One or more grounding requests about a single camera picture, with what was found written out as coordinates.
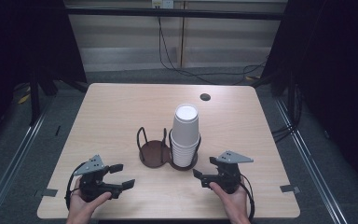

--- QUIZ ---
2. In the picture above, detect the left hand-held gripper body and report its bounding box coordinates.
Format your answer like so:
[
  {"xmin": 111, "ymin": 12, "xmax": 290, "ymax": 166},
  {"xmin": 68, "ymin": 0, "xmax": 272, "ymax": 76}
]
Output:
[{"xmin": 73, "ymin": 154, "xmax": 115, "ymax": 203}]

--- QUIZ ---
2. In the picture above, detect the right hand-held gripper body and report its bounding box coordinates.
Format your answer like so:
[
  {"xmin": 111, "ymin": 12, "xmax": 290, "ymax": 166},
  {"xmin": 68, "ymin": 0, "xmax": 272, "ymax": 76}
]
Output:
[{"xmin": 215, "ymin": 150, "xmax": 255, "ymax": 194}]

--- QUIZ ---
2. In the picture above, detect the brown double cup holder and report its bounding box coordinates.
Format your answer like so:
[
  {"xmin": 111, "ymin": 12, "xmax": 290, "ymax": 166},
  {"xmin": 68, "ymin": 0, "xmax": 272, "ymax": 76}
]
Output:
[{"xmin": 136, "ymin": 125, "xmax": 202, "ymax": 172}]

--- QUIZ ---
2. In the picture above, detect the stack of white cups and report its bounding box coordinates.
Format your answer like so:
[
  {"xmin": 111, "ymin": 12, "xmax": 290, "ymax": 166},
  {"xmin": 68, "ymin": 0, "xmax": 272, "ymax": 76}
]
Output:
[{"xmin": 170, "ymin": 103, "xmax": 200, "ymax": 168}]

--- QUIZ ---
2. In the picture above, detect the person's left hand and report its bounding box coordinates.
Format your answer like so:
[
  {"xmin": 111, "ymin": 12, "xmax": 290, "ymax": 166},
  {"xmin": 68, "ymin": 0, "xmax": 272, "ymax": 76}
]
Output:
[{"xmin": 66, "ymin": 177, "xmax": 113, "ymax": 223}]

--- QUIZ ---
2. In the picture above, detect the person's right hand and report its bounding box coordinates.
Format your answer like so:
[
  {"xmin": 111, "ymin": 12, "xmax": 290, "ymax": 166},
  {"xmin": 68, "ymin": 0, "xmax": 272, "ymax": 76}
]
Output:
[{"xmin": 209, "ymin": 181, "xmax": 251, "ymax": 223}]

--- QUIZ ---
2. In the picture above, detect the grey tape strip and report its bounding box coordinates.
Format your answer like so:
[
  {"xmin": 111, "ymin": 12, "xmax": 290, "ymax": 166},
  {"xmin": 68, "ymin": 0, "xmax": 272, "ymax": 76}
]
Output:
[
  {"xmin": 280, "ymin": 184, "xmax": 301, "ymax": 194},
  {"xmin": 41, "ymin": 188, "xmax": 59, "ymax": 198}
]

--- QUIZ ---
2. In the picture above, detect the black stand leg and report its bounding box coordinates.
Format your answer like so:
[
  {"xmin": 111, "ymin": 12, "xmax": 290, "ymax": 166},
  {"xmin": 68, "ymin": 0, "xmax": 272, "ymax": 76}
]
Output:
[{"xmin": 28, "ymin": 69, "xmax": 42, "ymax": 127}]

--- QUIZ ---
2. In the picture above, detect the yellow floor tape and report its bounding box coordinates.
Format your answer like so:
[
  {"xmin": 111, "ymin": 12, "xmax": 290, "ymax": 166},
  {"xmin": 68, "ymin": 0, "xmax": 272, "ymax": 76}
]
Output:
[{"xmin": 17, "ymin": 92, "xmax": 32, "ymax": 105}]

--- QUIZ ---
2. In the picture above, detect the black curtain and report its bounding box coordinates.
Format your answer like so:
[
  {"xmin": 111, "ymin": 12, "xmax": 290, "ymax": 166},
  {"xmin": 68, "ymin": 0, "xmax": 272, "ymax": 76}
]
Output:
[
  {"xmin": 260, "ymin": 0, "xmax": 358, "ymax": 190},
  {"xmin": 0, "ymin": 0, "xmax": 89, "ymax": 153}
]

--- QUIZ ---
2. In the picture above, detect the black horizontal bar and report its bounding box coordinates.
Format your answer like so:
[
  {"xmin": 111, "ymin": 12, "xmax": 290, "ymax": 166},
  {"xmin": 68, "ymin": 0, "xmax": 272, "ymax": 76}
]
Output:
[{"xmin": 64, "ymin": 7, "xmax": 286, "ymax": 21}]

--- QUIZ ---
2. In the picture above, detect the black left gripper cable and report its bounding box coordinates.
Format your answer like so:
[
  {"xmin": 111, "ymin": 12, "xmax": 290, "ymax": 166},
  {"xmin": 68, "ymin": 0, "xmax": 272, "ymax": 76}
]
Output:
[{"xmin": 64, "ymin": 161, "xmax": 87, "ymax": 211}]

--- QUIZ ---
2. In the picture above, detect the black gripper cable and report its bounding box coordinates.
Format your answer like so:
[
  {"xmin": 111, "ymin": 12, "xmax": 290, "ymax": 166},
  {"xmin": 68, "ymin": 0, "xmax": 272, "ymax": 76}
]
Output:
[
  {"xmin": 64, "ymin": 161, "xmax": 87, "ymax": 211},
  {"xmin": 239, "ymin": 174, "xmax": 255, "ymax": 223}
]

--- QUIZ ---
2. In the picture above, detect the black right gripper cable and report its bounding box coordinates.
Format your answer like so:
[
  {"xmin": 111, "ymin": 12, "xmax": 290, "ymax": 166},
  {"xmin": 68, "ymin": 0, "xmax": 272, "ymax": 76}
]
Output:
[{"xmin": 239, "ymin": 174, "xmax": 255, "ymax": 223}]

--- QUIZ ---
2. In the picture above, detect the black floor cable bundle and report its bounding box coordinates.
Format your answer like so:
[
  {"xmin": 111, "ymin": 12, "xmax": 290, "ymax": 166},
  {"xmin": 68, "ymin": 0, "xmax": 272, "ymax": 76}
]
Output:
[{"xmin": 270, "ymin": 82, "xmax": 303, "ymax": 145}]

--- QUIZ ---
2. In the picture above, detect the metal floor rail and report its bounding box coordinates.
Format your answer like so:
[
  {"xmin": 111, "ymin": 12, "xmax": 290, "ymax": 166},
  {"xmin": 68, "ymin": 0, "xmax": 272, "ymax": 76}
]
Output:
[
  {"xmin": 0, "ymin": 104, "xmax": 50, "ymax": 224},
  {"xmin": 274, "ymin": 97, "xmax": 351, "ymax": 224}
]

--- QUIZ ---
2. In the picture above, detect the black wall cable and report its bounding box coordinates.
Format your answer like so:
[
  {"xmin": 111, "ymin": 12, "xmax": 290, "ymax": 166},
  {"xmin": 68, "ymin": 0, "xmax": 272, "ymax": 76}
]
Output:
[{"xmin": 157, "ymin": 15, "xmax": 269, "ymax": 87}]

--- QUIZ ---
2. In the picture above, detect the white wall outlet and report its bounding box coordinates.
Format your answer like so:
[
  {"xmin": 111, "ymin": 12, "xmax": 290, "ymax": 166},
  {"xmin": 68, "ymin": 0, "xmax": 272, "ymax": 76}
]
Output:
[{"xmin": 151, "ymin": 0, "xmax": 175, "ymax": 9}]

